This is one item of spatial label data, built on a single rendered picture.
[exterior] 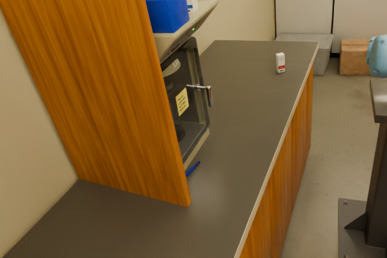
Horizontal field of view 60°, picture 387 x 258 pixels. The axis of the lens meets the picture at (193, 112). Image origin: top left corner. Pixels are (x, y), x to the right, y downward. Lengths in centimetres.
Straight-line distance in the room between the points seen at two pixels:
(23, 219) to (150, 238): 47
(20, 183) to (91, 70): 50
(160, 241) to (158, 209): 13
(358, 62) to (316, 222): 199
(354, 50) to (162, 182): 295
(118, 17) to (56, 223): 76
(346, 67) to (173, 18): 308
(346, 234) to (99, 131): 162
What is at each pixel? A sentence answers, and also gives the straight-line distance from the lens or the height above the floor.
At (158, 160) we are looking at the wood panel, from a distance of 107.
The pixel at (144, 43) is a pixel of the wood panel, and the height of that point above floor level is 152.
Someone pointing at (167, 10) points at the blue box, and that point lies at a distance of 90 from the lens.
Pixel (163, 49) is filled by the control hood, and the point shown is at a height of 147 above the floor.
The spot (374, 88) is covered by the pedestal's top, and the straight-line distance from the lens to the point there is 176.
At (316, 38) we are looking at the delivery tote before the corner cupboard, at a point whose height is 33.
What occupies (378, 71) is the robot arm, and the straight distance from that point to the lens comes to 105.
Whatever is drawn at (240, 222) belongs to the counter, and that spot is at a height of 94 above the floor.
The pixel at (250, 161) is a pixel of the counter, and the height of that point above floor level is 94.
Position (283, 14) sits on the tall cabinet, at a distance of 413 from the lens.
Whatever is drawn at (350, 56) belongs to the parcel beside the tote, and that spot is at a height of 22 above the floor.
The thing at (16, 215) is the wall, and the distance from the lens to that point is 134.
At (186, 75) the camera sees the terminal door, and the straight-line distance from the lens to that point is 119.
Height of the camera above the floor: 180
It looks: 32 degrees down
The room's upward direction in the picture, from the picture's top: 11 degrees counter-clockwise
